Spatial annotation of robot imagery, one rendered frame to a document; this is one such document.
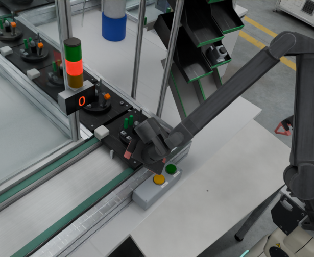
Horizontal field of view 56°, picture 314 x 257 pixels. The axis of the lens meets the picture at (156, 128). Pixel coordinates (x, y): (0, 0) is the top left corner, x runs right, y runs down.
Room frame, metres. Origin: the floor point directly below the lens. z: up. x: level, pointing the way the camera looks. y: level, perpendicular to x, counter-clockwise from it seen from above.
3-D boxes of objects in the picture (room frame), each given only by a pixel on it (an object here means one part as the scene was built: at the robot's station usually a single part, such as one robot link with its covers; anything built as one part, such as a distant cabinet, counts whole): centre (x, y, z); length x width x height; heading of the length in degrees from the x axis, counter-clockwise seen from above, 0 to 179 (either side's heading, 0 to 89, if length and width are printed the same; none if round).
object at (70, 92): (0.75, 0.29, 1.29); 0.12 x 0.05 x 0.25; 145
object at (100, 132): (0.81, 0.22, 0.97); 0.05 x 0.05 x 0.04; 55
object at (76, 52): (0.75, 0.29, 1.38); 0.05 x 0.05 x 0.05
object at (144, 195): (0.64, -0.04, 0.93); 0.21 x 0.07 x 0.06; 145
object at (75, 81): (0.75, 0.29, 1.28); 0.05 x 0.05 x 0.05
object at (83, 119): (0.98, 0.29, 1.01); 0.24 x 0.24 x 0.13; 55
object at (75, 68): (0.75, 0.29, 1.33); 0.05 x 0.05 x 0.05
